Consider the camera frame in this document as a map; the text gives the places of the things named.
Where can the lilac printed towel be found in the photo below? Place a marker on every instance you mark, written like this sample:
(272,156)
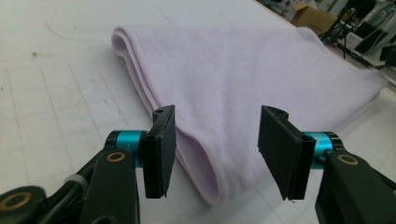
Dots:
(233,87)

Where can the small cardboard box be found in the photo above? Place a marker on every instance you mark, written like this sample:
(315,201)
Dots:
(311,18)

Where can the black tripod stand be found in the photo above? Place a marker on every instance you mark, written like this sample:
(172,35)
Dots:
(344,49)

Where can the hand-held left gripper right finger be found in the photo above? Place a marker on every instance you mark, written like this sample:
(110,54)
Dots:
(283,155)

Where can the white grid mat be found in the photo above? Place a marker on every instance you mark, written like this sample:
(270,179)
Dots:
(62,93)

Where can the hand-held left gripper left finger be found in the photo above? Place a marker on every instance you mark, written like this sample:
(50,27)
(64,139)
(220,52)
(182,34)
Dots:
(158,155)

